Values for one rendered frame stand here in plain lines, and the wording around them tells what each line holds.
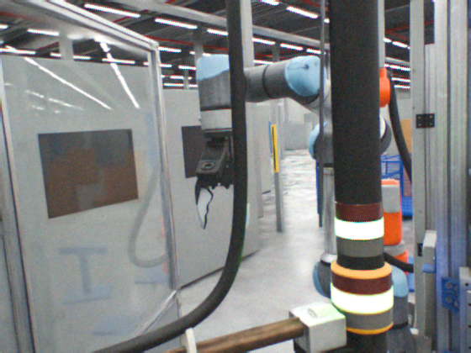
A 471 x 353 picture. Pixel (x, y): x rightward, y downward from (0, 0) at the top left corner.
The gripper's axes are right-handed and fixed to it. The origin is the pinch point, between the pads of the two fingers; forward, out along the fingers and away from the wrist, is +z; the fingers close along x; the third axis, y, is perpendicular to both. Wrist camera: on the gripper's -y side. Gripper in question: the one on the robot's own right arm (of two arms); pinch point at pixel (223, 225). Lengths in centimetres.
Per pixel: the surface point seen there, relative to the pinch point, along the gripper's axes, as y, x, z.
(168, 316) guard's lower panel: 66, 46, 55
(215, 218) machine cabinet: 356, 112, 83
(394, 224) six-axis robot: 340, -78, 87
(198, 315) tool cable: -58, -15, -9
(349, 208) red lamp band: -52, -24, -15
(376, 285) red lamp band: -52, -26, -9
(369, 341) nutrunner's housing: -52, -25, -5
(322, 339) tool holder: -54, -22, -6
